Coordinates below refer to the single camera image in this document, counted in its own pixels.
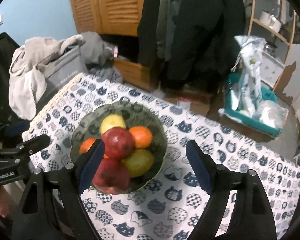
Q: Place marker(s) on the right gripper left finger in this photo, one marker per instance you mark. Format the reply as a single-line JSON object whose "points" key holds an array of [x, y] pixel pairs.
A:
{"points": [[74, 178]]}

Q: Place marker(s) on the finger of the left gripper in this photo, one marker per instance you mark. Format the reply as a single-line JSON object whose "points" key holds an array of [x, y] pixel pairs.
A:
{"points": [[13, 130], [35, 145]]}

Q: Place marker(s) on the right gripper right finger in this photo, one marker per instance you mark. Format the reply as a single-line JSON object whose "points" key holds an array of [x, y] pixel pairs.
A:
{"points": [[216, 181]]}

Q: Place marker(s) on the orange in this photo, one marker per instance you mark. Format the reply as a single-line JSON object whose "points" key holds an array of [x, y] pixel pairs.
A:
{"points": [[86, 145], [142, 136]]}

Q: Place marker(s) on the red apple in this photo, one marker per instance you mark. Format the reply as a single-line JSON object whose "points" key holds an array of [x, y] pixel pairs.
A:
{"points": [[112, 177], [119, 143]]}

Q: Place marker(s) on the green yellow mango front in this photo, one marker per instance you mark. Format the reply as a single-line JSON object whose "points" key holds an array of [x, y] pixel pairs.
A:
{"points": [[139, 162]]}

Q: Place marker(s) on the green yellow mango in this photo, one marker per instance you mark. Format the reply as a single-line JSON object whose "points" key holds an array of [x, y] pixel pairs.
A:
{"points": [[111, 121], [139, 162]]}

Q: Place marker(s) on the person left hand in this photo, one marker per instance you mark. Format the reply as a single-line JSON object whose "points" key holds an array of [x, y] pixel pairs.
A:
{"points": [[6, 203]]}

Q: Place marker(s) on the green glass bowl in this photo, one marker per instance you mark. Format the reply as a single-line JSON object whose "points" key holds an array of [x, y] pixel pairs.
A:
{"points": [[134, 115]]}

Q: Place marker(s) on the cat pattern tablecloth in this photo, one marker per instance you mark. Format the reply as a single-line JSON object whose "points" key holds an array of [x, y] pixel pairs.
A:
{"points": [[170, 205]]}

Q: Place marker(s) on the beige towel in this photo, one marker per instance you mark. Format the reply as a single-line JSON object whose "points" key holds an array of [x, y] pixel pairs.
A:
{"points": [[27, 80]]}

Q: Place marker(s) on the small cardboard box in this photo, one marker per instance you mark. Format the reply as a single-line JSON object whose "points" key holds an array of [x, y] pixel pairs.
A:
{"points": [[196, 101]]}

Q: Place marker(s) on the cardboard box under teal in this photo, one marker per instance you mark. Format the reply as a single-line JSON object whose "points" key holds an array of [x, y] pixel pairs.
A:
{"points": [[216, 103]]}

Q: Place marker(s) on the grey fabric laundry bin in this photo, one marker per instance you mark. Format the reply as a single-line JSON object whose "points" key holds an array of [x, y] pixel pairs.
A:
{"points": [[60, 71]]}

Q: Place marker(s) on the clear plastic bag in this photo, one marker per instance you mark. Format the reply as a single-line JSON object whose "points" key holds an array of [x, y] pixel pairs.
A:
{"points": [[271, 114]]}

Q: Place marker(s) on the white rice bag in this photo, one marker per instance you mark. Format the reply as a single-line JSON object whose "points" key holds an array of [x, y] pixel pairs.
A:
{"points": [[250, 54]]}

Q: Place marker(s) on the pile of grey clothes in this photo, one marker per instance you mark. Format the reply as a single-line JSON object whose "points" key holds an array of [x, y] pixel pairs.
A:
{"points": [[98, 56]]}

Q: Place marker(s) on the wooden drawer box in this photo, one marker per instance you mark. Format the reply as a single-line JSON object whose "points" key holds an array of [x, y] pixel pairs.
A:
{"points": [[137, 75]]}

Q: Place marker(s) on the white patterned drawer box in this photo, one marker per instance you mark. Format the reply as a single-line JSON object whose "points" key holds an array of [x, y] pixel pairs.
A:
{"points": [[271, 69]]}

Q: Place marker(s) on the black hanging coat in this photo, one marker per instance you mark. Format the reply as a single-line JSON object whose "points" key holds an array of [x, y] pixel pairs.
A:
{"points": [[192, 42]]}

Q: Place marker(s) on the wooden shelf rack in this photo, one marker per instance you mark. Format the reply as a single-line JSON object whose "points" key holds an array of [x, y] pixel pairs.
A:
{"points": [[278, 44]]}

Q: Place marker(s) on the wooden louvered wardrobe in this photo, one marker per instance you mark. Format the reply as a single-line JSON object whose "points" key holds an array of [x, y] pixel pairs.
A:
{"points": [[111, 17]]}

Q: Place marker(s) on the white cooking pot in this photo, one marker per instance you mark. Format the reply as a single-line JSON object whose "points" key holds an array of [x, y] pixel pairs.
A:
{"points": [[270, 21]]}

